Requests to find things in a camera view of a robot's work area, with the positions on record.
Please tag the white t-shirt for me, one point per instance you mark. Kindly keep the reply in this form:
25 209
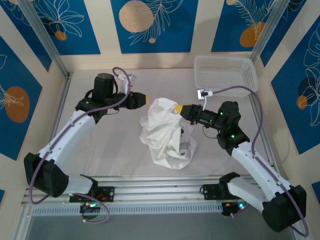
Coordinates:
162 130

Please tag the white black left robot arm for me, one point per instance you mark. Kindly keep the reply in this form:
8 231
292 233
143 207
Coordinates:
70 132

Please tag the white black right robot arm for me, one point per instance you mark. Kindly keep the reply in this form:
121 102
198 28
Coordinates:
252 165

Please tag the white plastic mesh basket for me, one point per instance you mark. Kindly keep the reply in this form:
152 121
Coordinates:
220 75

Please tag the black controller board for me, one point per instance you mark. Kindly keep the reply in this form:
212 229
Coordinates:
231 208
90 211

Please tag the aluminium table side rail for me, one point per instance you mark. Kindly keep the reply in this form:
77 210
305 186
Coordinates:
266 140
57 112

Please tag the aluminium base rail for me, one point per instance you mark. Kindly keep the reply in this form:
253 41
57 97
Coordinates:
155 190

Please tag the aluminium frame post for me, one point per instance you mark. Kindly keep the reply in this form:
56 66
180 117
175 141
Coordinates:
272 25
42 32

